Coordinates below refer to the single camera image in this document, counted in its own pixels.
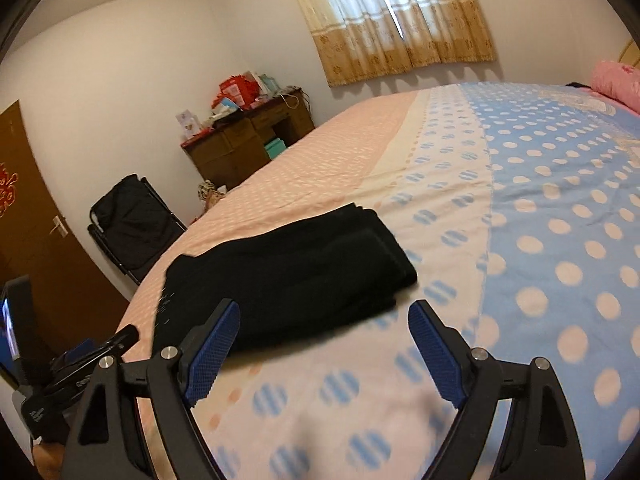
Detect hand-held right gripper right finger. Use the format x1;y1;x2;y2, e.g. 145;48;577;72
407;300;586;480

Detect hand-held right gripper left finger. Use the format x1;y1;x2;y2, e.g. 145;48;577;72
60;298;241;480

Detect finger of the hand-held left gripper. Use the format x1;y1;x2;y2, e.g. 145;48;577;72
50;324;141;391

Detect black pants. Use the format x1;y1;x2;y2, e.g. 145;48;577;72
159;202;418;348

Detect brown wooden door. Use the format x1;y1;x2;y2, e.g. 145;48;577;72
0;100;132;361

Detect pink and blue patterned bed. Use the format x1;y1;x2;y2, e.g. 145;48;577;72
115;62;640;480

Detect black folding chair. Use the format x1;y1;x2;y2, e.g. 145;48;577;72
87;174;188;287

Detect patterned bag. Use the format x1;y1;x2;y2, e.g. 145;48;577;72
197;180;228;211

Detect red door decoration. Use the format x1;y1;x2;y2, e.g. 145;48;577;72
0;162;18;218

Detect brown wooden desk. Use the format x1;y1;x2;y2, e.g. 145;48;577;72
180;87;317;191

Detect white printed card box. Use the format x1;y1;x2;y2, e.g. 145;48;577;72
175;110;202;141

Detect red gift box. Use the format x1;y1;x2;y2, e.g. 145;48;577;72
217;74;261;108

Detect pink pillow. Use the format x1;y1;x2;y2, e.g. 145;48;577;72
587;60;640;113

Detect beige patterned window curtain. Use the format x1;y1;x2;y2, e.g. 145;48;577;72
277;0;498;88

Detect cream wooden headboard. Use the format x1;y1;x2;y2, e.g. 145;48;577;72
617;37;640;68

